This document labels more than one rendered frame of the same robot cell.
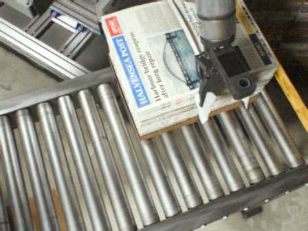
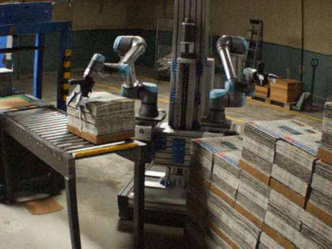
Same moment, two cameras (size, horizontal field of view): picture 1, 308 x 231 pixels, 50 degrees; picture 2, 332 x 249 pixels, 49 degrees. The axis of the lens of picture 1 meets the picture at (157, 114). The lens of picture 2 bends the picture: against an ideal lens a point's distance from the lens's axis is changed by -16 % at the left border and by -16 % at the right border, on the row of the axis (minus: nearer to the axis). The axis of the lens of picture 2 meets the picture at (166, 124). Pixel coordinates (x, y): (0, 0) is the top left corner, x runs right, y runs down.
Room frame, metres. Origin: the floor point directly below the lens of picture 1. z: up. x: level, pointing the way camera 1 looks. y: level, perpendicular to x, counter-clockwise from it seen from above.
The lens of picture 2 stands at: (0.02, -2.60, 1.51)
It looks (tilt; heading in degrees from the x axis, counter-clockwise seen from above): 14 degrees down; 70
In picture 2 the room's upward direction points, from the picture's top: 3 degrees clockwise
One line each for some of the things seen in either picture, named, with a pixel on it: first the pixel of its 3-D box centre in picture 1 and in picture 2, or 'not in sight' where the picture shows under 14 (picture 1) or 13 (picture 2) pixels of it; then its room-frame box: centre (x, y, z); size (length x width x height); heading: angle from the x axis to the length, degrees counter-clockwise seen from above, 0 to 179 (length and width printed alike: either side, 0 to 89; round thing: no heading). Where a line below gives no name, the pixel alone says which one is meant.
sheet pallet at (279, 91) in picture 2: not in sight; (277, 91); (5.24, 4.75, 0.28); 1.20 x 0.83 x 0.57; 113
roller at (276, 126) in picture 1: (262, 102); (99, 151); (0.46, -0.33, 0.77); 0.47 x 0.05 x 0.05; 23
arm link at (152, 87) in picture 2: not in sight; (148, 92); (0.95, 0.36, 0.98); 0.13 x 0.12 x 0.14; 144
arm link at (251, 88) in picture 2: not in sight; (248, 87); (1.48, -0.17, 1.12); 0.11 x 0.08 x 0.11; 176
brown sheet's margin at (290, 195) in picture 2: not in sight; (314, 185); (1.24, -1.32, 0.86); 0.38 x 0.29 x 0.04; 1
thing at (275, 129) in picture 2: not in sight; (287, 128); (1.23, -1.03, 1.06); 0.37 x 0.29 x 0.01; 2
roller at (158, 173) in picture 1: (146, 142); (68, 135); (0.31, 0.03, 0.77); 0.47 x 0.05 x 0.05; 23
